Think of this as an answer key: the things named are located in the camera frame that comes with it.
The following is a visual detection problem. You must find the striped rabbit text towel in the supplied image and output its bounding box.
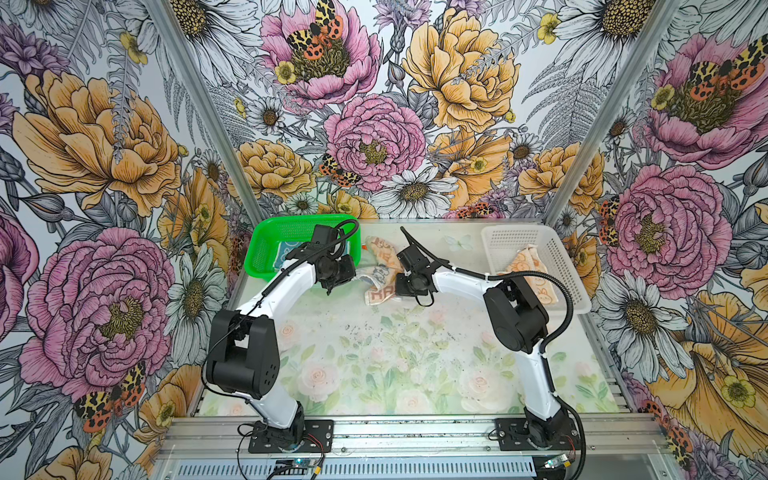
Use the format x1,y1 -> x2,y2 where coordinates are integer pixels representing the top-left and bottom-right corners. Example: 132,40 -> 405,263
355,236 -> 403,306

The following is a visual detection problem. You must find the blue bunny pattern towel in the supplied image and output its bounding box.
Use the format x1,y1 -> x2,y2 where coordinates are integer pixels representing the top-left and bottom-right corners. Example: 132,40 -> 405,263
273,241 -> 303,271

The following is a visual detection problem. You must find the green plastic basket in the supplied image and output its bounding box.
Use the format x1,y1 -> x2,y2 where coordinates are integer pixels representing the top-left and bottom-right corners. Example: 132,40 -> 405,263
243,214 -> 355,281

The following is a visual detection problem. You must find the white plastic basket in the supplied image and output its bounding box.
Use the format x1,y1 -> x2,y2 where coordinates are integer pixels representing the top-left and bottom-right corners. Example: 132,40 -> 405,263
481,223 -> 592,315

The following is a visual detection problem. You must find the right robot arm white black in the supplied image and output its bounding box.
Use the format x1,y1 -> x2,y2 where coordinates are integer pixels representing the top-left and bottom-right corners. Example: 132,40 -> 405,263
395,243 -> 574,449

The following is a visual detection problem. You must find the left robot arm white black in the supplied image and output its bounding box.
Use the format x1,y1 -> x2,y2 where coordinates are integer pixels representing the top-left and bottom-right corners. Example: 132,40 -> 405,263
201,219 -> 359,453

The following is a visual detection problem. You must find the orange pink patterned towel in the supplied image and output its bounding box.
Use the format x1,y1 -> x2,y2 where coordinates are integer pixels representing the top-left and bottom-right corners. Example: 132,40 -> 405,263
498,245 -> 558,305

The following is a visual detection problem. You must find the small green circuit board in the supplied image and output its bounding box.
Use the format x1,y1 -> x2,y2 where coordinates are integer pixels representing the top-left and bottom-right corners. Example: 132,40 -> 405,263
543,453 -> 571,469

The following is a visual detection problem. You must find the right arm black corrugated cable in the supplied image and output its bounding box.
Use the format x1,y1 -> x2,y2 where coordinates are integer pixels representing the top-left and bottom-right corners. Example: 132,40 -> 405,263
400,226 -> 588,480

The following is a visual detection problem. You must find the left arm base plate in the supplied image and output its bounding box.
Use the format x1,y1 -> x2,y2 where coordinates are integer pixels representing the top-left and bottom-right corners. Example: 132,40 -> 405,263
247,419 -> 335,454

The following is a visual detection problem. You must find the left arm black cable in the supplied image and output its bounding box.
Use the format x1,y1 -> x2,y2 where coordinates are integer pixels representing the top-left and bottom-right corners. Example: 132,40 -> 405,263
200,218 -> 361,421

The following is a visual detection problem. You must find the left aluminium corner post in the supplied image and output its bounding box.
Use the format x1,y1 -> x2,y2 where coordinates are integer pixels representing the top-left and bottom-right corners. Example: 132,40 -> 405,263
147,1 -> 264,226

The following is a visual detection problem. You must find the aluminium corner post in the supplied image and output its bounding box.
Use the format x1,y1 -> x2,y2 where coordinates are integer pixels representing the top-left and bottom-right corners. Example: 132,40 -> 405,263
147,1 -> 264,226
543,0 -> 680,227

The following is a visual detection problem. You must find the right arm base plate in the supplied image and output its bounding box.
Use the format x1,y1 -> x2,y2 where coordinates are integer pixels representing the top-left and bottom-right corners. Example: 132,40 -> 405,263
494,415 -> 581,452

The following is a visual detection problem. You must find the right aluminium corner post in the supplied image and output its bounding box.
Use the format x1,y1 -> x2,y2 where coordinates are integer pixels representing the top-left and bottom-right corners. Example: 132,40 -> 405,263
543,0 -> 680,227

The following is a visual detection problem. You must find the aluminium front rail frame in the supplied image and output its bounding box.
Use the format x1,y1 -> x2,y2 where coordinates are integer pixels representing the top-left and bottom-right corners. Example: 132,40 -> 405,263
151,413 -> 685,479

